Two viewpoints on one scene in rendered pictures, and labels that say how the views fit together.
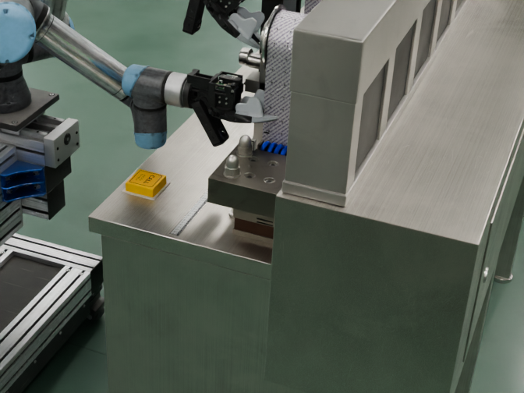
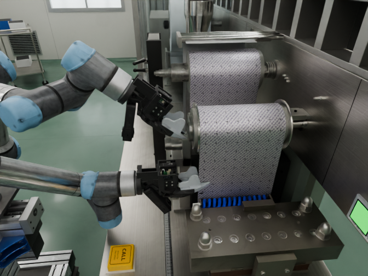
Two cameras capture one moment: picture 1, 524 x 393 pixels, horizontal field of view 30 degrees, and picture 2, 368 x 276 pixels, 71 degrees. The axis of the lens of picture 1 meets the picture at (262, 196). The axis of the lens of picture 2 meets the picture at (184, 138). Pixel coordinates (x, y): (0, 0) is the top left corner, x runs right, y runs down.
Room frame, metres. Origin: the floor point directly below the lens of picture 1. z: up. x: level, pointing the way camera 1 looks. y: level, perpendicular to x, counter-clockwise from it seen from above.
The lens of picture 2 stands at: (1.40, 0.29, 1.62)
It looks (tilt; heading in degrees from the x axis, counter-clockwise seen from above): 32 degrees down; 335
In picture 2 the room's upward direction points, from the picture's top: straight up
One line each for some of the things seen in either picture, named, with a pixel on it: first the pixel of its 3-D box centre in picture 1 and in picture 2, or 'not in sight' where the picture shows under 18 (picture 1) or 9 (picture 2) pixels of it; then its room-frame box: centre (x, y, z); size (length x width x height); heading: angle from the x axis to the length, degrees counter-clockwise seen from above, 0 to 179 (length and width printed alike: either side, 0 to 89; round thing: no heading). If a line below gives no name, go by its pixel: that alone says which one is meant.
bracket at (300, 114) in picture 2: not in sight; (297, 113); (1.88, -0.29, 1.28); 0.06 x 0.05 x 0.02; 71
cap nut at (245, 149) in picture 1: (245, 143); (196, 211); (1.86, 0.04, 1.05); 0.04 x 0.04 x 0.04
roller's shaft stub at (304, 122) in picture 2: not in sight; (292, 123); (1.88, -0.28, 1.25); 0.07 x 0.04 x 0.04; 71
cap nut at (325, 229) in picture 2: not in sight; (325, 229); (1.66, -0.24, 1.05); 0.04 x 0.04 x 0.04
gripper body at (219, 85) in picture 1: (214, 93); (157, 179); (1.96, 0.12, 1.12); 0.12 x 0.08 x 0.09; 71
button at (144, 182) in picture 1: (146, 183); (121, 257); (1.90, 0.26, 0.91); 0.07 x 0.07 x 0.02; 71
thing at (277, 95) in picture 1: (315, 118); (237, 176); (1.88, -0.11, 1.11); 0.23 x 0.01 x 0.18; 71
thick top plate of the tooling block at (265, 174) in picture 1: (310, 193); (257, 233); (1.75, -0.10, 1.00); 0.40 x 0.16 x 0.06; 71
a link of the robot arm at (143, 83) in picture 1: (149, 84); (102, 185); (2.01, 0.27, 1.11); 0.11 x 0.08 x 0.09; 71
